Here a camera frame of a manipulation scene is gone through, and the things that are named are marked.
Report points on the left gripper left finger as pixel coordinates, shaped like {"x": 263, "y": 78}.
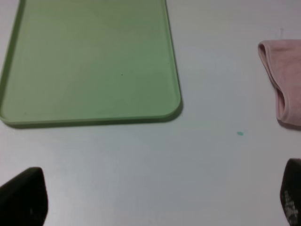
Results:
{"x": 24, "y": 199}

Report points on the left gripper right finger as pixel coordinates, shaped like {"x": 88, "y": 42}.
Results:
{"x": 290, "y": 192}

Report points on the pink fluffy towel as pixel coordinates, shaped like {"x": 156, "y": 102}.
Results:
{"x": 282, "y": 62}

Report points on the green plastic tray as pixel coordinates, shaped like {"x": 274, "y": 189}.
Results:
{"x": 81, "y": 62}

